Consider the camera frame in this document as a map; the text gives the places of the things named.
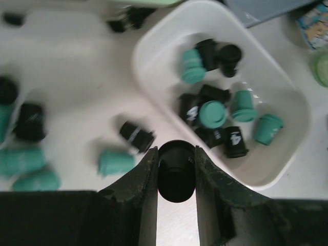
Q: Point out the grey induction cooker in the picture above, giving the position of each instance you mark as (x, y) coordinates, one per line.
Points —
(253, 12)

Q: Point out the cartoon paper cup black lid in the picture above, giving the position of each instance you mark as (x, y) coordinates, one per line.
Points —
(313, 26)

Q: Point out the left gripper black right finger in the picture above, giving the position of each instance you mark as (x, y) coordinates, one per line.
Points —
(229, 213)

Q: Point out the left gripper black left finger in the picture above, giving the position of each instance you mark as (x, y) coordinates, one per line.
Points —
(124, 213)

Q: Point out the black capsule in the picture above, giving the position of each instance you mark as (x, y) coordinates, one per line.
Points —
(176, 173)
(228, 58)
(30, 123)
(136, 136)

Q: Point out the green glass cup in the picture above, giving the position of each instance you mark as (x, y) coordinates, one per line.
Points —
(319, 67)

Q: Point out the teal capsule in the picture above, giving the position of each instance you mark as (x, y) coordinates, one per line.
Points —
(212, 114)
(114, 162)
(242, 107)

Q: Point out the black capsule lone front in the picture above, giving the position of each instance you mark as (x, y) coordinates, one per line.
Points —
(214, 93)

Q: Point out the white plastic storage basket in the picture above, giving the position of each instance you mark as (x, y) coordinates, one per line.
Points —
(155, 65)

